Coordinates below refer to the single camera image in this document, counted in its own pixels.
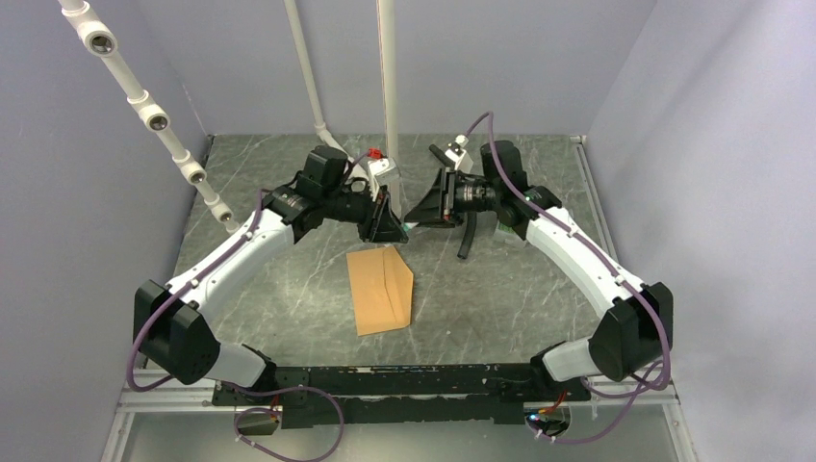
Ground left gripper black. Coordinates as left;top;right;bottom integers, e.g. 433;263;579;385
320;179;406;244

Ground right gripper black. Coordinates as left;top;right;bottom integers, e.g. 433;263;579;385
407;166;503;227

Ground brown paper envelope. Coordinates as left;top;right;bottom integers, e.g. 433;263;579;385
346;246;414;337

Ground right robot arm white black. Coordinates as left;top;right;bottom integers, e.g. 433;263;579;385
406;137;674;399

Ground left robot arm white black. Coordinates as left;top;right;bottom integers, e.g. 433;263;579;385
126;145;408;404

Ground black foam tube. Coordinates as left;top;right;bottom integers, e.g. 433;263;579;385
428;144;477;260

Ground green white small box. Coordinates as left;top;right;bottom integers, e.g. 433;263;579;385
493;221;526;248

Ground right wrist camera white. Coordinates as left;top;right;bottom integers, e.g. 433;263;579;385
444;135;474;174

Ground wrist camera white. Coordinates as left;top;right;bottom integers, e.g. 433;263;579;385
444;135;474;174
363;148;401;200

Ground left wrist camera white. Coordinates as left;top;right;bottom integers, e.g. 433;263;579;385
363;148;401;200

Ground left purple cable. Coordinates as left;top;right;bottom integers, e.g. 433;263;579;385
125;150;374;394

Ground aluminium frame rail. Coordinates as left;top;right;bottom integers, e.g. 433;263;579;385
569;135;622;262

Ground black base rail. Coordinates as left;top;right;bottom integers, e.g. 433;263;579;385
211;363;591;429

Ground white PVC pipe frame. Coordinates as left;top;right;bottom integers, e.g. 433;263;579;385
58;0;403;234

